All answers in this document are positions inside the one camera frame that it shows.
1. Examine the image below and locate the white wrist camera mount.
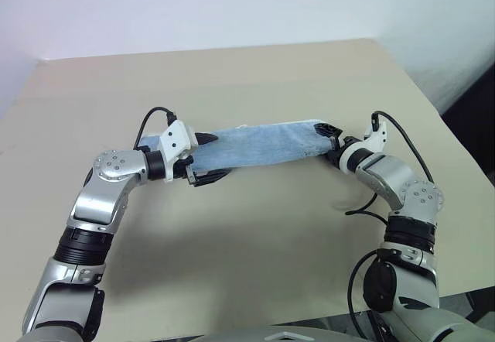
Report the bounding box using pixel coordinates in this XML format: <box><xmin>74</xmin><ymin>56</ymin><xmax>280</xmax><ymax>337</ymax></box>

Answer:
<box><xmin>159</xmin><ymin>120</ymin><xmax>199</xmax><ymax>183</ymax></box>
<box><xmin>339</xmin><ymin>120</ymin><xmax>389</xmax><ymax>173</ymax></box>

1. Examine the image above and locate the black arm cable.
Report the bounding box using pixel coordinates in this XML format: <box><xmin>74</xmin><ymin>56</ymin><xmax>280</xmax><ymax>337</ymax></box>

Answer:
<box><xmin>133</xmin><ymin>106</ymin><xmax>178</xmax><ymax>152</ymax></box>
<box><xmin>345</xmin><ymin>111</ymin><xmax>435</xmax><ymax>342</ymax></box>

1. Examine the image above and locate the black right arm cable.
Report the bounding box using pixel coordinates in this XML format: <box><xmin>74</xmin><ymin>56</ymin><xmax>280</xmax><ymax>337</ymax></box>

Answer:
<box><xmin>345</xmin><ymin>111</ymin><xmax>435</xmax><ymax>342</ymax></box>

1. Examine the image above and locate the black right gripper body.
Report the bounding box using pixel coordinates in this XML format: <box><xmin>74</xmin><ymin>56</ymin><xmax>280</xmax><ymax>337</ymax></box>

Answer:
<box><xmin>327</xmin><ymin>132</ymin><xmax>357</xmax><ymax>164</ymax></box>

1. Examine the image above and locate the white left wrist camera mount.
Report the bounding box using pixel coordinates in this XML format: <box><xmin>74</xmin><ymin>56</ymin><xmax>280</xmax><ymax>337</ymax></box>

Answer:
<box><xmin>159</xmin><ymin>120</ymin><xmax>199</xmax><ymax>183</ymax></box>

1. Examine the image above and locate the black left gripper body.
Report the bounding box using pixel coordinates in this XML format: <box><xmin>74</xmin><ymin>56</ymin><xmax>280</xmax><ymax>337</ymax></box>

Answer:
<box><xmin>173</xmin><ymin>155</ymin><xmax>202</xmax><ymax>189</ymax></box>

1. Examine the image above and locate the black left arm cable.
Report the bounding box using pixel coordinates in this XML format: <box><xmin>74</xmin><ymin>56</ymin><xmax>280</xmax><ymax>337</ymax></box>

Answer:
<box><xmin>133</xmin><ymin>106</ymin><xmax>178</xmax><ymax>152</ymax></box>

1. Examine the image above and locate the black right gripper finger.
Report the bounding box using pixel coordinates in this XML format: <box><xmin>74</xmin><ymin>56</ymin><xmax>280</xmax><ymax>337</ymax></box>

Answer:
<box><xmin>313</xmin><ymin>121</ymin><xmax>342</xmax><ymax>139</ymax></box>

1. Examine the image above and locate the light blue towel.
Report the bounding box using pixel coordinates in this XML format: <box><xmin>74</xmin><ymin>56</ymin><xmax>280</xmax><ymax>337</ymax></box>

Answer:
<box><xmin>138</xmin><ymin>117</ymin><xmax>338</xmax><ymax>177</ymax></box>

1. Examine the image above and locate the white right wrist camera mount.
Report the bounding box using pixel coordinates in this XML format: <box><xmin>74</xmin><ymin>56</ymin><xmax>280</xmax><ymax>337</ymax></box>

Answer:
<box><xmin>339</xmin><ymin>120</ymin><xmax>389</xmax><ymax>173</ymax></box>

